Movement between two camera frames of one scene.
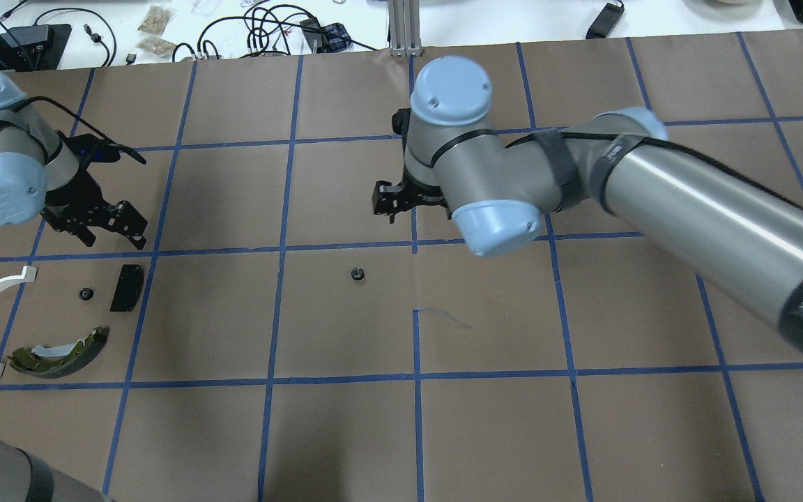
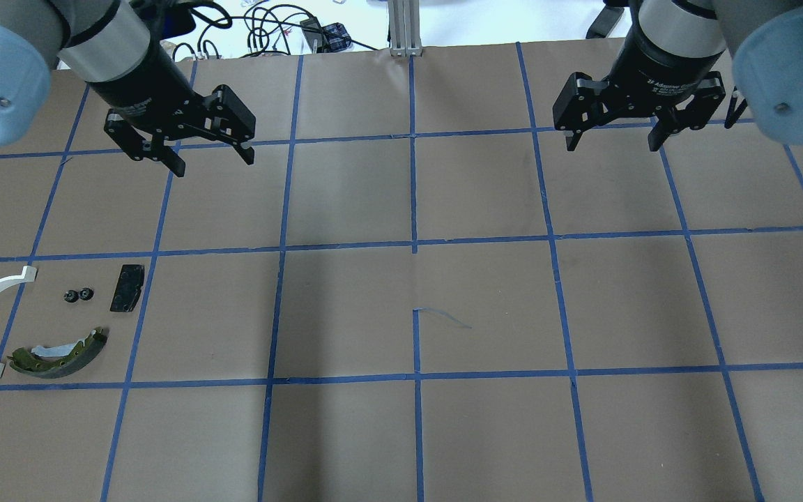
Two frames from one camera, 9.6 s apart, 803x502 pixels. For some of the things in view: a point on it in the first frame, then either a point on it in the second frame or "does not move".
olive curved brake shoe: (23, 360) does not move
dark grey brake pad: (129, 288) does not move
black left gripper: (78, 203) → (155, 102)
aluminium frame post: (405, 28) does not move
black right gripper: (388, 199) → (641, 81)
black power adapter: (605, 21) does not move
